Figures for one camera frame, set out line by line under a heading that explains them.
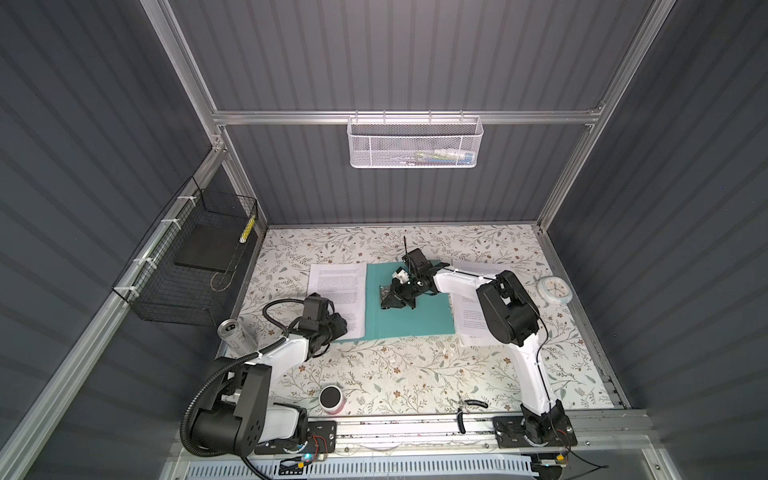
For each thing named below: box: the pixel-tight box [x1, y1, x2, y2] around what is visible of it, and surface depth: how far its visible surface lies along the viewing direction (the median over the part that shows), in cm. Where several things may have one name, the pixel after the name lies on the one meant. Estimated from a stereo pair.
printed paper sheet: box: [308, 262, 367, 341], surface depth 104 cm
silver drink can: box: [217, 318, 258, 355], surface depth 80 cm
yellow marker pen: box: [239, 214, 256, 243], surface depth 83 cm
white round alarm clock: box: [537, 276, 574, 306], surface depth 100 cm
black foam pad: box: [174, 224, 242, 272], surface depth 79 cm
